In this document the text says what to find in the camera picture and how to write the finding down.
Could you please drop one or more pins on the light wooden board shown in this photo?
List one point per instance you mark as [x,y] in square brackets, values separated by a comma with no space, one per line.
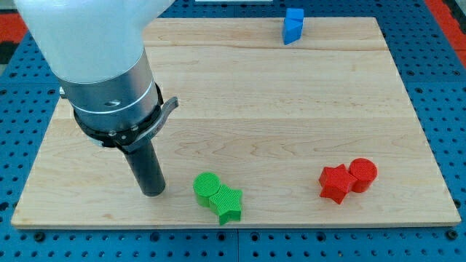
[266,118]

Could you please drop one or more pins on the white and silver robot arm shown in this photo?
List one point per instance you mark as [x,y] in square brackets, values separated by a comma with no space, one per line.
[95,49]

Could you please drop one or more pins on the black clamp with grey lever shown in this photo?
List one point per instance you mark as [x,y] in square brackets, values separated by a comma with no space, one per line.
[133,129]

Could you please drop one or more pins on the green star block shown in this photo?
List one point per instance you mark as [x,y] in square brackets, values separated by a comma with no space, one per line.
[226,204]

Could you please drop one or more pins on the blue triangular prism block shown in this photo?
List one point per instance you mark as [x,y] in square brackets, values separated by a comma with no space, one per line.
[292,30]

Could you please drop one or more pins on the green cylinder block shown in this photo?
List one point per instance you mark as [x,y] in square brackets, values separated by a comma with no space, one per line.
[205,185]

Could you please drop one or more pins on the blue cube block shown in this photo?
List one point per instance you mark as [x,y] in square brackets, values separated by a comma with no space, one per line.
[296,14]

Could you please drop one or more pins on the red cylinder block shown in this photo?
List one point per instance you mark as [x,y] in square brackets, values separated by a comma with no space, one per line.
[365,172]

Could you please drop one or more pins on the red star block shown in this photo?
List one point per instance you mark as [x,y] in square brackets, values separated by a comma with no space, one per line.
[336,183]

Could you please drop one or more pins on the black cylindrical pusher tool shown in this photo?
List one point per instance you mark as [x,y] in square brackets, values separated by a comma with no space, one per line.
[145,167]

